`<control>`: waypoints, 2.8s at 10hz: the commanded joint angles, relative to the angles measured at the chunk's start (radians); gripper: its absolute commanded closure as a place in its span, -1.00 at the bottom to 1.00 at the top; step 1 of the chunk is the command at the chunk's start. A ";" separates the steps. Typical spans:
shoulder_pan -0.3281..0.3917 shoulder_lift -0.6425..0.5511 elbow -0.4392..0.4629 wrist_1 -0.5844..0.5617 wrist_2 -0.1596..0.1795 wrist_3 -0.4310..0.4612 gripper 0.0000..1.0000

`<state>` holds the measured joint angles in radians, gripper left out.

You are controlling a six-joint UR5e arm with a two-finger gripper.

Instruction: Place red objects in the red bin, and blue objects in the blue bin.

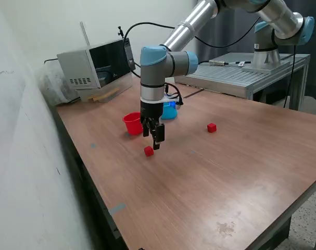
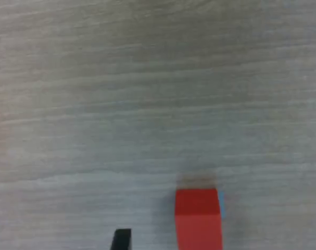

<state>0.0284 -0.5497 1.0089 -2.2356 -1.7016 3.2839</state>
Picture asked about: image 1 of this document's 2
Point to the wooden sticks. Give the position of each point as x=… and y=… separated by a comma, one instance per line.
x=103, y=96

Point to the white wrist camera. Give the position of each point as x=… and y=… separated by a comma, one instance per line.
x=172, y=104

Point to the white thin rod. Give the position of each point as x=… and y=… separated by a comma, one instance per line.
x=84, y=32

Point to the clear plastic bag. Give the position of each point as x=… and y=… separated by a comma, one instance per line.
x=53, y=86

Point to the long blue tape strip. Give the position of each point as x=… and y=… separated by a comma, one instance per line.
x=117, y=209

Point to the dark grey curtain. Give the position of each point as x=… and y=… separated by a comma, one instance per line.
x=233, y=34

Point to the silver microwave oven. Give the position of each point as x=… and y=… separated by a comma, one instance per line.
x=77, y=67

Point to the thin metal strip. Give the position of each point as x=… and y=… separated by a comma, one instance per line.
x=194, y=93

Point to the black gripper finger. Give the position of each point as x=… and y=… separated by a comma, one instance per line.
x=159, y=136
x=146, y=129

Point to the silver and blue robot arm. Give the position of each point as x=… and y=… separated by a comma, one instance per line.
x=152, y=78

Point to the red plastic bin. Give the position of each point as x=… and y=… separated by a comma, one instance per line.
x=131, y=125

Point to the blue plastic bin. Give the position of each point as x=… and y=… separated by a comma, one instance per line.
x=169, y=113

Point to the clear plastic box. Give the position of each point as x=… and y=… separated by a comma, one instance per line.
x=121, y=84

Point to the red cube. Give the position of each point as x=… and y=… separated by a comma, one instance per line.
x=211, y=127
x=148, y=151

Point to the small black camera mount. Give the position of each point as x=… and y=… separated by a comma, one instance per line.
x=120, y=31

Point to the aluminium robot mounting stand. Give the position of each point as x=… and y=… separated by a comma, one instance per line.
x=225, y=78

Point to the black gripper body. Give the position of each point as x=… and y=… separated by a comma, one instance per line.
x=151, y=110

